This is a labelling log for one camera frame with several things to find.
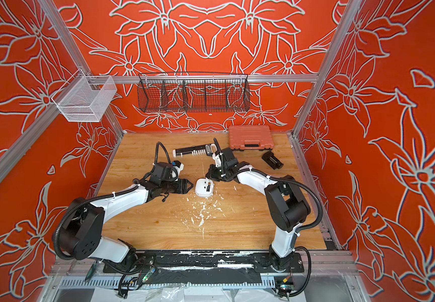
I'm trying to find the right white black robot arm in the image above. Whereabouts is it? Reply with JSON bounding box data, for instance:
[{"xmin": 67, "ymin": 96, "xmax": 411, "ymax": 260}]
[{"xmin": 206, "ymin": 162, "xmax": 324, "ymax": 272}]

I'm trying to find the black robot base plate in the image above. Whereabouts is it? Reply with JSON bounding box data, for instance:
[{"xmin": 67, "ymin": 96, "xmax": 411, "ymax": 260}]
[{"xmin": 104, "ymin": 250, "xmax": 305, "ymax": 273}]

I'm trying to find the small black holder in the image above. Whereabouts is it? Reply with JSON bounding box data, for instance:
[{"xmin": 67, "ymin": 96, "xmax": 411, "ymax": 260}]
[{"xmin": 261, "ymin": 151, "xmax": 284, "ymax": 170}]

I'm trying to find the black wire wall basket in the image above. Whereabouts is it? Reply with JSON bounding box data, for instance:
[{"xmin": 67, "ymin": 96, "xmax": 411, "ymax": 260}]
[{"xmin": 137, "ymin": 72, "xmax": 251, "ymax": 113}]

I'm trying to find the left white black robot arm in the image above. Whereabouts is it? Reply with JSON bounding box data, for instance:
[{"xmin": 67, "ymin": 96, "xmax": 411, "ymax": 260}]
[{"xmin": 52, "ymin": 178, "xmax": 193, "ymax": 266}]

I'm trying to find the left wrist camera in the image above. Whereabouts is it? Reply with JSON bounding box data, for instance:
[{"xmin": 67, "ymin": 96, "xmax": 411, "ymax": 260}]
[{"xmin": 134, "ymin": 142, "xmax": 184, "ymax": 184}]

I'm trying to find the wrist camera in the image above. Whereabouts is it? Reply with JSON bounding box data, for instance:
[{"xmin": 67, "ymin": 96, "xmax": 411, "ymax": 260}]
[
  {"xmin": 212, "ymin": 138, "xmax": 239, "ymax": 171},
  {"xmin": 134, "ymin": 142, "xmax": 184, "ymax": 184}
]

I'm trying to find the black white hand tool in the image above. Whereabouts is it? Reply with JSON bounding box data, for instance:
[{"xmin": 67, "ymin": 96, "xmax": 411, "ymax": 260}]
[{"xmin": 172, "ymin": 144, "xmax": 213, "ymax": 158}]

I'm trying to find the green handled screwdriver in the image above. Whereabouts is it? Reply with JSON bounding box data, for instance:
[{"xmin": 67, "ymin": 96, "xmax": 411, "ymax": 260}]
[{"xmin": 85, "ymin": 260, "xmax": 100, "ymax": 283}]

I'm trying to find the red plastic tool case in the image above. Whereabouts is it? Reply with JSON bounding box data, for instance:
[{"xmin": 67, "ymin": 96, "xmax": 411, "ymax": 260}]
[{"xmin": 228, "ymin": 125, "xmax": 275, "ymax": 151}]

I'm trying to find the white wire mesh basket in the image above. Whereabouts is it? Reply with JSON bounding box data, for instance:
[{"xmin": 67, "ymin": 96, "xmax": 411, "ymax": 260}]
[{"xmin": 51, "ymin": 75, "xmax": 117, "ymax": 123}]

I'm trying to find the white alarm device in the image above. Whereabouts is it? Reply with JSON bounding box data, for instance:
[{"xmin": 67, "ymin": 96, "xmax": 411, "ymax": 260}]
[{"xmin": 194, "ymin": 178, "xmax": 214, "ymax": 198}]

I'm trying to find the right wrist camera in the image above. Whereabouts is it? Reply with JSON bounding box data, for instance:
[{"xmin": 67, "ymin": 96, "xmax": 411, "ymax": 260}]
[{"xmin": 212, "ymin": 138, "xmax": 239, "ymax": 171}]

